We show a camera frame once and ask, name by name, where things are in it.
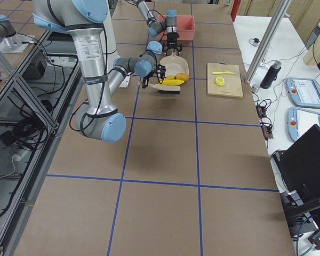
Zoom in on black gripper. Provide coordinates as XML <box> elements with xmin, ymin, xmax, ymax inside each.
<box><xmin>142</xmin><ymin>64</ymin><xmax>166</xmax><ymax>89</ymax></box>
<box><xmin>164</xmin><ymin>32</ymin><xmax>182</xmax><ymax>55</ymax></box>

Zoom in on yellow toy corn cob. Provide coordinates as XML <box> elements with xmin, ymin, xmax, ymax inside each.
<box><xmin>157</xmin><ymin>79</ymin><xmax>185</xmax><ymax>86</ymax></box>

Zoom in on teach pendant tablet far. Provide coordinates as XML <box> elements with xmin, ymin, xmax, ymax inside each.
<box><xmin>285</xmin><ymin>77</ymin><xmax>320</xmax><ymax>109</ymax></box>

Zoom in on teach pendant tablet near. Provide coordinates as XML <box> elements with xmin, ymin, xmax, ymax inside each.
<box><xmin>287</xmin><ymin>107</ymin><xmax>320</xmax><ymax>142</ymax></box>

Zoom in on black water bottle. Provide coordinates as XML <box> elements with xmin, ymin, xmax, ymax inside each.
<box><xmin>260</xmin><ymin>61</ymin><xmax>282</xmax><ymax>89</ymax></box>

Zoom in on yellow plastic toy knife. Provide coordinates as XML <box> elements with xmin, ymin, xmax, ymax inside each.
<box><xmin>212</xmin><ymin>71</ymin><xmax>236</xmax><ymax>75</ymax></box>

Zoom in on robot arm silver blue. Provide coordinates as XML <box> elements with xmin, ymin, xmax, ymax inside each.
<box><xmin>132</xmin><ymin>0</ymin><xmax>182</xmax><ymax>55</ymax></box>
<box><xmin>33</xmin><ymin>1</ymin><xmax>163</xmax><ymax>142</ymax></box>

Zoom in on teach pendant tablet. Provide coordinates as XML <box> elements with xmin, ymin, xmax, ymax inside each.
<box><xmin>285</xmin><ymin>77</ymin><xmax>320</xmax><ymax>109</ymax></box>
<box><xmin>287</xmin><ymin>107</ymin><xmax>320</xmax><ymax>142</ymax></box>

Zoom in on pink plastic bin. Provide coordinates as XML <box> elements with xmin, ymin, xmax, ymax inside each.
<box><xmin>156</xmin><ymin>15</ymin><xmax>195</xmax><ymax>41</ymax></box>

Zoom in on beige hand brush black bristles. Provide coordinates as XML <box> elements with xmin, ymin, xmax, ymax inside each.
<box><xmin>138</xmin><ymin>82</ymin><xmax>181</xmax><ymax>94</ymax></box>

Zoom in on brown toy fried chicken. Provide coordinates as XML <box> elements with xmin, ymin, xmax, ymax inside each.
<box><xmin>175</xmin><ymin>73</ymin><xmax>189</xmax><ymax>82</ymax></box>

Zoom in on small black clip device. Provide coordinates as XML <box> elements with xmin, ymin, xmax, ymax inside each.
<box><xmin>249</xmin><ymin>38</ymin><xmax>260</xmax><ymax>45</ymax></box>

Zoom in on beige plastic dustpan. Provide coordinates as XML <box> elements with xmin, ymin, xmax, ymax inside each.
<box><xmin>160</xmin><ymin>51</ymin><xmax>189</xmax><ymax>77</ymax></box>

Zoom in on wooden cutting board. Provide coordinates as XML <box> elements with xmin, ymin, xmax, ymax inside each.
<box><xmin>207</xmin><ymin>63</ymin><xmax>243</xmax><ymax>98</ymax></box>

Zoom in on aluminium frame post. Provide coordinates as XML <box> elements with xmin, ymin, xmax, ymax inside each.
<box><xmin>244</xmin><ymin>0</ymin><xmax>292</xmax><ymax>84</ymax></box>

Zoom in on black monitor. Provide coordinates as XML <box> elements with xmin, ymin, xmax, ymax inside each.
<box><xmin>274</xmin><ymin>124</ymin><xmax>320</xmax><ymax>230</ymax></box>

